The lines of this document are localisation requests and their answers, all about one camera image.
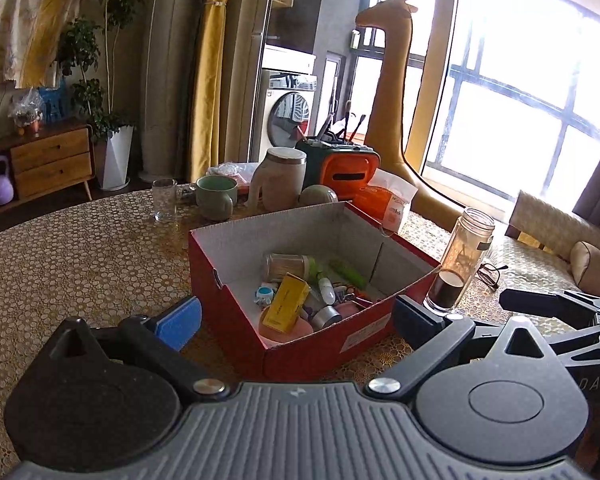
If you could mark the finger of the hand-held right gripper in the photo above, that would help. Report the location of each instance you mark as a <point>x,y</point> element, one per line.
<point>530,302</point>
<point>595,342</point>

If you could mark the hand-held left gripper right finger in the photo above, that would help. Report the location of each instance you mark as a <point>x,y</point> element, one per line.
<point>412,321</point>

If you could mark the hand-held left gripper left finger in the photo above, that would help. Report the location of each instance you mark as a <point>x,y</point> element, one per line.
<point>180,318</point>

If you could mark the red cardboard box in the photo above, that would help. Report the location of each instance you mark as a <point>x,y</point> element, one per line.
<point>235,320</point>

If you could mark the pink binder clip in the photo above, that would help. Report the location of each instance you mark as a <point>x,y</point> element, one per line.
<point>350,307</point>

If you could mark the green plastic tube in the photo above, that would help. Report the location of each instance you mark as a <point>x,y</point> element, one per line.
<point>349,274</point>

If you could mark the clear bottle with silver cap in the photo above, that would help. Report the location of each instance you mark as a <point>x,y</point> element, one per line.
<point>326,316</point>

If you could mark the small white blue case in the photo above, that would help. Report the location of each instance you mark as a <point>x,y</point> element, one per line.
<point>265,294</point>

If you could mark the small white tube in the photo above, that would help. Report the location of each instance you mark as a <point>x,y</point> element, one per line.
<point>326,290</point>

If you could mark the yellow cardboard box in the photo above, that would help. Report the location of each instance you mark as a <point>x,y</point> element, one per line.
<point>285,305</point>

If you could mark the pink heart-shaped dish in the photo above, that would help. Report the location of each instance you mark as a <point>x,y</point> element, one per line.
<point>300,335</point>

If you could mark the toothpick jar with green lid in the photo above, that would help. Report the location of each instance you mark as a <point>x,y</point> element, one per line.
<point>285,266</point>

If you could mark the black eyeglasses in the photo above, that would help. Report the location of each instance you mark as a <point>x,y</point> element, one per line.
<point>497,268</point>

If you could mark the beige cushion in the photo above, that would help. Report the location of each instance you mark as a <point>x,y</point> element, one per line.
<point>595,265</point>

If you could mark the tall glass jar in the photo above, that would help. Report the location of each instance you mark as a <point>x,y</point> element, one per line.
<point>460,260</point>

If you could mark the beige upholstered chair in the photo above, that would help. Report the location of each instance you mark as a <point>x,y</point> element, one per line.
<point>545,220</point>

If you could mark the patterned lace tablecloth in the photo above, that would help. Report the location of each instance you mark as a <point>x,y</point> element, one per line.
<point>80,270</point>

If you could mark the clear drinking glass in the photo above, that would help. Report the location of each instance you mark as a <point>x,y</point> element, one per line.
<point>164,202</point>

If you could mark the orange tissue packet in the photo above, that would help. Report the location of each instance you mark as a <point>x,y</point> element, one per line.
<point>385,205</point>

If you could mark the pale green mug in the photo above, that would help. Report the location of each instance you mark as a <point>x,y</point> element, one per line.
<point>215,202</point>

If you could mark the clear plastic food container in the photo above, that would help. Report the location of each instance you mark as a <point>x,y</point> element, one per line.
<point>230,169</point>

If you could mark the orange and green storage case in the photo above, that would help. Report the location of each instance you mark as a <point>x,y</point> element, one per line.
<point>365,165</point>

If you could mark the white lidded jug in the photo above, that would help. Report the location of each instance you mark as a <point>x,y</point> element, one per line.
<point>280,180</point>

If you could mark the potted tree in white planter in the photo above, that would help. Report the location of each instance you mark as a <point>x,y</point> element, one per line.
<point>116,160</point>

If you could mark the wooden sideboard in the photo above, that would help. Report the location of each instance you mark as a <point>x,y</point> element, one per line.
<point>50,160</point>

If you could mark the large glass window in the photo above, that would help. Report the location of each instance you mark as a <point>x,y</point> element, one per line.
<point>530,85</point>

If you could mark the tan giraffe figure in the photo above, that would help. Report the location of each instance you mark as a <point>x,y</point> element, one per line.
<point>395,100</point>

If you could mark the white washing machine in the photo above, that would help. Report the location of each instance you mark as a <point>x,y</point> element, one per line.
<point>285,110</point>

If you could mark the beige standing air conditioner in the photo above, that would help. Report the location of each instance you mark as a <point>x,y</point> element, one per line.
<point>167,70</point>

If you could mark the yellow curtain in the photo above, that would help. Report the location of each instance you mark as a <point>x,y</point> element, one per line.
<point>210,60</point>

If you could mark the clear plastic bag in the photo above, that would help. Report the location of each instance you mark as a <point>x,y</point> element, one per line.
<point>27,107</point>

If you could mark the floral cloth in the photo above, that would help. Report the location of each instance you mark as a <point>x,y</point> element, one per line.
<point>10,20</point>

